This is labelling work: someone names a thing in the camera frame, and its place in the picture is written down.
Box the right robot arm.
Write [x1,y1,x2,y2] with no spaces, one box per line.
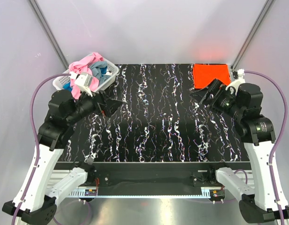
[190,79,289,224]

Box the pink t-shirt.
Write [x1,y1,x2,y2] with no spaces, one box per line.
[68,52,103,99]

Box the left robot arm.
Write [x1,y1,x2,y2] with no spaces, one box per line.
[2,90,123,225]

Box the folded orange t-shirt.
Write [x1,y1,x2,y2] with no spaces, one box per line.
[193,64,231,90]

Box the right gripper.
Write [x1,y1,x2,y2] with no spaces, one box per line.
[189,78,244,120]

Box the left aluminium frame post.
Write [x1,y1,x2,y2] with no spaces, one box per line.
[27,0,69,69]

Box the aluminium frame post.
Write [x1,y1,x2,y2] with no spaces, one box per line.
[27,0,69,69]
[231,0,275,70]

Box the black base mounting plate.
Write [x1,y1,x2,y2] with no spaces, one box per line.
[48,162,254,193]

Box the grey t-shirt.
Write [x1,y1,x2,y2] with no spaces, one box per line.
[89,61,108,85]

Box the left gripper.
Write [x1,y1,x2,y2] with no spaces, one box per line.
[67,85,123,125]

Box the right aluminium frame post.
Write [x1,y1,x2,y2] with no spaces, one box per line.
[231,0,275,70]

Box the white slotted cable duct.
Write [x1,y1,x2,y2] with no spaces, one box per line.
[68,188,211,199]

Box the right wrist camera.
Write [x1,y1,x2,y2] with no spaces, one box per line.
[225,69,245,95]

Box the white plastic basket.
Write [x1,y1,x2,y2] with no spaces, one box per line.
[52,52,119,99]

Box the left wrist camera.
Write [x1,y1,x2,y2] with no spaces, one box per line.
[74,73,93,97]

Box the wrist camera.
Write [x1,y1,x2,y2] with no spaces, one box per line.
[74,73,93,97]
[225,69,245,95]

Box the blue t-shirt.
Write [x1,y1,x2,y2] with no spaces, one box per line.
[61,67,110,91]

